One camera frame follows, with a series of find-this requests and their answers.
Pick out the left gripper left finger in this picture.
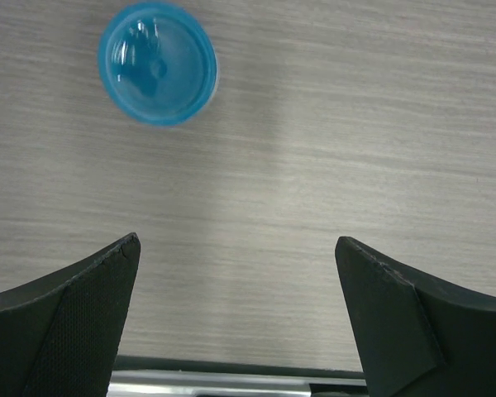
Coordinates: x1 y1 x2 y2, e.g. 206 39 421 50
0 233 141 396

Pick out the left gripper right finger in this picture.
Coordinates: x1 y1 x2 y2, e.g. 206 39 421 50
335 237 496 396

